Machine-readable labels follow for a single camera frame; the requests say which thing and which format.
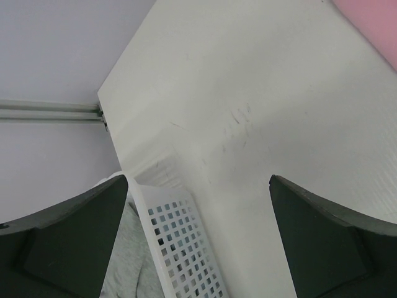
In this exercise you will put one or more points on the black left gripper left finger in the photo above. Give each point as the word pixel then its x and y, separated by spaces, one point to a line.
pixel 63 250

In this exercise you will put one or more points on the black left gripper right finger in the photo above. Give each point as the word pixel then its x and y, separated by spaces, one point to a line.
pixel 331 250

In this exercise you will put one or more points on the white plastic laundry basket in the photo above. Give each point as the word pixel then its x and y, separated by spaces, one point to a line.
pixel 177 241

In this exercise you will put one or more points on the pink t shirt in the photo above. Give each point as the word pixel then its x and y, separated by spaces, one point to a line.
pixel 376 21

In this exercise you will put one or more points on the grey t shirt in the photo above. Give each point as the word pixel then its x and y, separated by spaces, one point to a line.
pixel 131 271

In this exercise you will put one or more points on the left aluminium frame post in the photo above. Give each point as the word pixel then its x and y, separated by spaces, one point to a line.
pixel 51 112

